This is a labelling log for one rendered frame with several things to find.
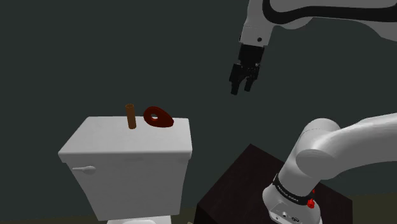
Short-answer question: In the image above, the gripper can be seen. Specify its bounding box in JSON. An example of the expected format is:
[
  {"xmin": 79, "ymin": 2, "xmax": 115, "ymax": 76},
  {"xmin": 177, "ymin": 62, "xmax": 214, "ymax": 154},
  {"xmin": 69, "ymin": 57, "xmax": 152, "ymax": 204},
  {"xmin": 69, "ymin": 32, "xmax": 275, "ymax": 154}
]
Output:
[{"xmin": 228, "ymin": 43, "xmax": 265, "ymax": 95}]

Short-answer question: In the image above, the dark robot stand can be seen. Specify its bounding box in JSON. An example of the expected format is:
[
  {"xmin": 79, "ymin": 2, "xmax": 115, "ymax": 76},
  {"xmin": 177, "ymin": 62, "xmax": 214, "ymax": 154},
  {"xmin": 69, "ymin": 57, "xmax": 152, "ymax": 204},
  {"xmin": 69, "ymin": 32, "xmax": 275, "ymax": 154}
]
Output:
[{"xmin": 193, "ymin": 143, "xmax": 353, "ymax": 224}]

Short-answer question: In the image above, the brown cardboard tube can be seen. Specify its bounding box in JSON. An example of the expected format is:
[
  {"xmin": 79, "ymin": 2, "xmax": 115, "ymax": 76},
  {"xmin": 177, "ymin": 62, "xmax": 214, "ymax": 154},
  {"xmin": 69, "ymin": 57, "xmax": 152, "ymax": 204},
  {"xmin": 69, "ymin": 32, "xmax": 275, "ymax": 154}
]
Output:
[{"xmin": 125, "ymin": 103, "xmax": 137, "ymax": 130}]

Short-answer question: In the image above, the white toilet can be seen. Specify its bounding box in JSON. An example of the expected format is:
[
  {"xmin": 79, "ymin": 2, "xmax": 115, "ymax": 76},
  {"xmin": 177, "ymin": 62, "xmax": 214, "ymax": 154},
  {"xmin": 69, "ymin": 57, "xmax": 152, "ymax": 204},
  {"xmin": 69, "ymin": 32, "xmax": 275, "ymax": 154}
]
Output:
[{"xmin": 57, "ymin": 116, "xmax": 193, "ymax": 224}]

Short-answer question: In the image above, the dark red ring-shaped object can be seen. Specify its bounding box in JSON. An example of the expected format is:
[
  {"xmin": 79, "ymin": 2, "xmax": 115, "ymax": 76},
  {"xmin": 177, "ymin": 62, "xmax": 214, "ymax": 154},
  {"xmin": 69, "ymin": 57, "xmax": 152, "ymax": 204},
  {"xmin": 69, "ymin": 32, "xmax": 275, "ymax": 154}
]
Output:
[{"xmin": 143, "ymin": 106, "xmax": 175, "ymax": 129}]

